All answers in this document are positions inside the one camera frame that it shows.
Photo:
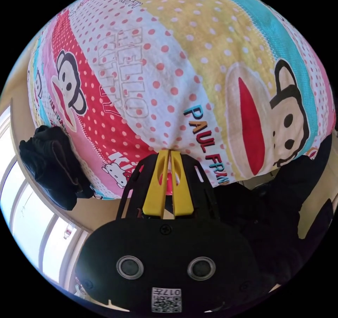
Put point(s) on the pile of clothes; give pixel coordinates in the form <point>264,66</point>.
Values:
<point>52,162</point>

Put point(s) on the person's body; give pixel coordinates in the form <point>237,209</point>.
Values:
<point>264,212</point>

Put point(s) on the window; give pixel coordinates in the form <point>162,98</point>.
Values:
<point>31,217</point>

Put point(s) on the bed with printed cartoon sheet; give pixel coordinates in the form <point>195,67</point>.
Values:
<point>184,67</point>

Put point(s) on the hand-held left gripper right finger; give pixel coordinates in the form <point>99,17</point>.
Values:
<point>182,194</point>

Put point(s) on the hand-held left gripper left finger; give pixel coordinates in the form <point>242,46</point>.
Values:
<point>153,191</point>

